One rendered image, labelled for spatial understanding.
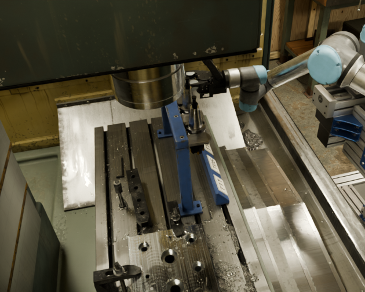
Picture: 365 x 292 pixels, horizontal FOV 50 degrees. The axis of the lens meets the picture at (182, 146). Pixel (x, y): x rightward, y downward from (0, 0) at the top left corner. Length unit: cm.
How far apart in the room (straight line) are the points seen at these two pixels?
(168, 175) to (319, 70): 66
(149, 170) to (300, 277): 67
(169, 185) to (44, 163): 93
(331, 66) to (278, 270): 70
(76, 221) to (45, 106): 64
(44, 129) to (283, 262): 138
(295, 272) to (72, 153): 114
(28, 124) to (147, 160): 82
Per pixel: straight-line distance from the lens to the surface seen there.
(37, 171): 218
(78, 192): 188
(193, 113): 117
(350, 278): 158
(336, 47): 134
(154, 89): 78
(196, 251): 118
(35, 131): 222
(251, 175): 174
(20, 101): 212
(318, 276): 150
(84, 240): 174
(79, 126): 203
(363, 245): 151
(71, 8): 66
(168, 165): 155
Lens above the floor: 196
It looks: 41 degrees down
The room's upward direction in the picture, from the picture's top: 5 degrees counter-clockwise
